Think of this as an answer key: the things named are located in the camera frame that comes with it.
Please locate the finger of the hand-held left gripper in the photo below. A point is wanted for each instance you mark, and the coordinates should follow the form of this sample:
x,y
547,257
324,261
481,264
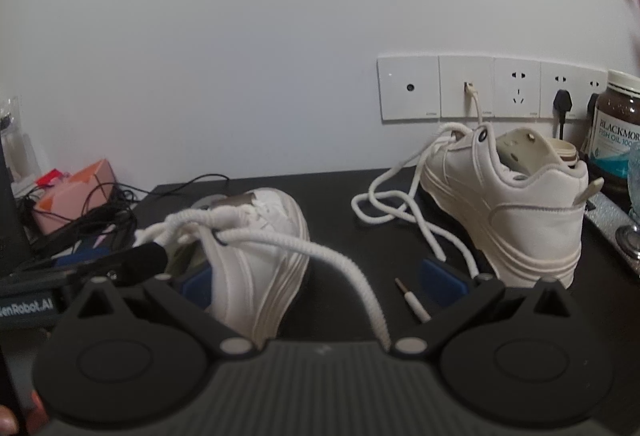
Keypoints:
x,y
145,258

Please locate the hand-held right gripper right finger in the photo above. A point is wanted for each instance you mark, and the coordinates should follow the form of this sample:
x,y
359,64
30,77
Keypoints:
x,y
442,281

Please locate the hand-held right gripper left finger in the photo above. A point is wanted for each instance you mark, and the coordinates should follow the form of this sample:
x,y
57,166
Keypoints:
x,y
197,286

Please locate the white shoelace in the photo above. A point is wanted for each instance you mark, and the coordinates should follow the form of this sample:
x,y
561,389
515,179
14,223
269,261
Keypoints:
x,y
395,221
320,256

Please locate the person's left hand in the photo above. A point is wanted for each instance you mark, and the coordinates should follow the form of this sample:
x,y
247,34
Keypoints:
x,y
39,407

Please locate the pink cardboard box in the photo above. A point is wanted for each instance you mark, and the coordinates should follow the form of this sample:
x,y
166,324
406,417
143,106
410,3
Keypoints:
x,y
75,201

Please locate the black laptop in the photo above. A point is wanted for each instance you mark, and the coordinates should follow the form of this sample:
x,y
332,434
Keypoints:
x,y
10,216

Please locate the red packet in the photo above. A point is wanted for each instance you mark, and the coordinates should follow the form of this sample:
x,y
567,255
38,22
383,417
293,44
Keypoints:
x,y
50,177

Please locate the clear plastic bottle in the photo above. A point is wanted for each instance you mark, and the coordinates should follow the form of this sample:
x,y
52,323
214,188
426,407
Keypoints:
x,y
17,141

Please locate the silver glitter tray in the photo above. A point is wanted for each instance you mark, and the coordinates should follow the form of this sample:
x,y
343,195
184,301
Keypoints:
x,y
607,216

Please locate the cream bowl stack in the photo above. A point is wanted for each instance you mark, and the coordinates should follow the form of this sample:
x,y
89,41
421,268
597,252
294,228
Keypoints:
x,y
567,151

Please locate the white power socket plate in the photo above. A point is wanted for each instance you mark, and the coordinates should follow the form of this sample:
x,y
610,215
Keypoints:
x,y
580,81
517,109

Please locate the black power plug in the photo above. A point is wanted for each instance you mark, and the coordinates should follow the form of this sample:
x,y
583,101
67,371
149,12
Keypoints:
x,y
593,106
562,101

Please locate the brown supplement jar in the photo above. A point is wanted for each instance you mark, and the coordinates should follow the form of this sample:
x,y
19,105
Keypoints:
x,y
617,131

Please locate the white blank wall plate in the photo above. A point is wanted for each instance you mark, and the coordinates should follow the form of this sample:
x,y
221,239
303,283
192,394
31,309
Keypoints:
x,y
407,106

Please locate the white data jack wall plate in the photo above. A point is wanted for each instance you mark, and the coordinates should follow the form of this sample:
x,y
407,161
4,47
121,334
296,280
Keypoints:
x,y
455,76

